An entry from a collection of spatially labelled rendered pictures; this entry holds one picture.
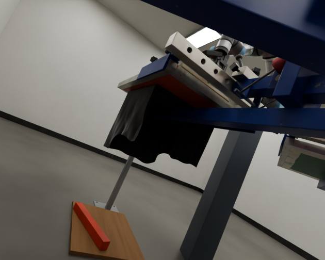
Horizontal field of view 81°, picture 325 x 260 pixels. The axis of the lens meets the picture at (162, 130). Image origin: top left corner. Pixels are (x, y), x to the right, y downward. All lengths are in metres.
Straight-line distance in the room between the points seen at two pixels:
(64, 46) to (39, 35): 0.44
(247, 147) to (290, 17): 1.35
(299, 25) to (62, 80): 4.39
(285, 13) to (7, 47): 4.60
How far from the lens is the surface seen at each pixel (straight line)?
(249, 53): 1.60
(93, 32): 4.83
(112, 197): 1.80
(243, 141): 1.59
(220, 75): 0.79
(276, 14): 0.32
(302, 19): 0.33
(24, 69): 4.61
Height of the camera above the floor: 0.66
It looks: 6 degrees up
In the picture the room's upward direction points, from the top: 24 degrees clockwise
